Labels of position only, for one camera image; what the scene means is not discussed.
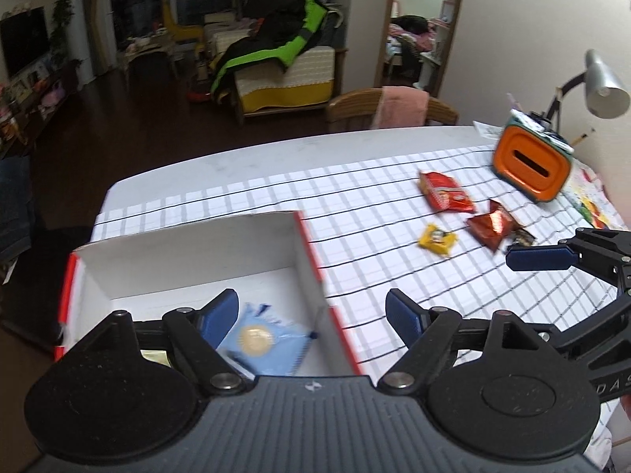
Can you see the wooden chair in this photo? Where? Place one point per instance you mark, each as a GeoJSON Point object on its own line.
{"type": "Point", "coordinates": [352, 108]}

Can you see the black office chair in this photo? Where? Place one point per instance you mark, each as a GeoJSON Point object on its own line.
{"type": "Point", "coordinates": [409, 56]}

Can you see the dark red foil packet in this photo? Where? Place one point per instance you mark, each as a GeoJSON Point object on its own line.
{"type": "Point", "coordinates": [493, 226]}

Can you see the pink towel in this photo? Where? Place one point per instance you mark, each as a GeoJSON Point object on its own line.
{"type": "Point", "coordinates": [399, 108]}

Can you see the pencil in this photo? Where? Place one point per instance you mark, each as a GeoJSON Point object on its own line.
{"type": "Point", "coordinates": [584, 137]}

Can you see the cream snack wrapper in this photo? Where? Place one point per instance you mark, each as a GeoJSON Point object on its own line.
{"type": "Point", "coordinates": [153, 356]}

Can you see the light blue biscuit packet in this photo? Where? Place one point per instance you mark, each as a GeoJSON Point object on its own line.
{"type": "Point", "coordinates": [276, 354]}

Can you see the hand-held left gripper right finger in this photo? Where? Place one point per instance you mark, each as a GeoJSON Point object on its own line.
{"type": "Point", "coordinates": [406, 318]}

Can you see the silver desk lamp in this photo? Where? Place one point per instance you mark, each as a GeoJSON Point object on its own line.
{"type": "Point", "coordinates": [604, 83]}

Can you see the red snack packet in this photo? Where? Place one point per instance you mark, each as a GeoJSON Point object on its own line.
{"type": "Point", "coordinates": [446, 192]}

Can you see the white standing air conditioner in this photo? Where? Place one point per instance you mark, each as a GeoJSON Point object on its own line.
{"type": "Point", "coordinates": [79, 29]}

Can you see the yellow snack packet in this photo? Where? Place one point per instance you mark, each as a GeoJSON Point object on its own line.
{"type": "Point", "coordinates": [436, 241]}

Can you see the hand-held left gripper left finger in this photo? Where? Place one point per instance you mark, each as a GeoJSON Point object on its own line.
{"type": "Point", "coordinates": [219, 318]}

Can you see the white cardboard box red edge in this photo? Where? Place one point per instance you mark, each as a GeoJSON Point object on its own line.
{"type": "Point", "coordinates": [197, 256]}

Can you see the yellow toy giraffe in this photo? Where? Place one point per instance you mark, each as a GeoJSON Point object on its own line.
{"type": "Point", "coordinates": [170, 19]}

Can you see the cluttered coffee table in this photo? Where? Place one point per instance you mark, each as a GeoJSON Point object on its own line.
{"type": "Point", "coordinates": [148, 51]}

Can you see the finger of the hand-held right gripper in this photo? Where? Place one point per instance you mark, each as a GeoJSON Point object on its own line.
{"type": "Point", "coordinates": [540, 257]}
{"type": "Point", "coordinates": [596, 330]}

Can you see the dark blue cloth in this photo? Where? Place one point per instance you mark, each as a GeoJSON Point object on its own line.
{"type": "Point", "coordinates": [15, 207]}

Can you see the pink bedding pile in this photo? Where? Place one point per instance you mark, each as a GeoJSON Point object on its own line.
{"type": "Point", "coordinates": [419, 29]}

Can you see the sofa with cream cover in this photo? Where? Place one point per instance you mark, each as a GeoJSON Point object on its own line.
{"type": "Point", "coordinates": [286, 88]}

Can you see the orange tissue box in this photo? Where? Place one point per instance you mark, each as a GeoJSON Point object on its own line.
{"type": "Point", "coordinates": [517, 177]}

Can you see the white paper sheet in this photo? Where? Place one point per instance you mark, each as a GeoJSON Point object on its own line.
{"type": "Point", "coordinates": [485, 130]}

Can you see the dark television cabinet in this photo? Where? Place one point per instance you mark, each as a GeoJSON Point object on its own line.
{"type": "Point", "coordinates": [44, 103]}

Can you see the checked white tablecloth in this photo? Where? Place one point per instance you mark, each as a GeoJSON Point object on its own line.
{"type": "Point", "coordinates": [369, 197]}

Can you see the colourful printed paper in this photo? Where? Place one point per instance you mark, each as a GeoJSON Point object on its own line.
{"type": "Point", "coordinates": [591, 202]}

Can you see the green black jacket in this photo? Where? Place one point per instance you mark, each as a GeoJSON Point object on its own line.
{"type": "Point", "coordinates": [256, 54]}

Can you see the green house plant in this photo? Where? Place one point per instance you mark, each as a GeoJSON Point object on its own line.
{"type": "Point", "coordinates": [61, 24]}

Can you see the black snack packet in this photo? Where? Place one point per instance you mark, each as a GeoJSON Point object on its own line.
{"type": "Point", "coordinates": [523, 239]}

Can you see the black television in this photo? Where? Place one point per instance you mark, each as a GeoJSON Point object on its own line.
{"type": "Point", "coordinates": [24, 39]}

